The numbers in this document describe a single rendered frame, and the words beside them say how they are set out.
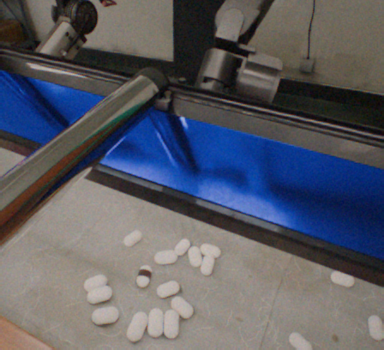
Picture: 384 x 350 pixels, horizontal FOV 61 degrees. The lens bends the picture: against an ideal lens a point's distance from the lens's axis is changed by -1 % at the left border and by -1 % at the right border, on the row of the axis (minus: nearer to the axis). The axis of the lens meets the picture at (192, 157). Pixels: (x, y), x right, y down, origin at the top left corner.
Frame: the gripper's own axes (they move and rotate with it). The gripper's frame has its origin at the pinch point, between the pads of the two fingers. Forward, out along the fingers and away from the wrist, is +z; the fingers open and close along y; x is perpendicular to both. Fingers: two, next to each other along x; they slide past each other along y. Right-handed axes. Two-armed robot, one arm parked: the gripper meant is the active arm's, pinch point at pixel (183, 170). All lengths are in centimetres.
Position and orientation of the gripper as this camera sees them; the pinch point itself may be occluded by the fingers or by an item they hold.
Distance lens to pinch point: 52.2
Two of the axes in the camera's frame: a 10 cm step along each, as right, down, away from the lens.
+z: -3.2, 9.4, -1.2
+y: 9.1, 2.7, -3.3
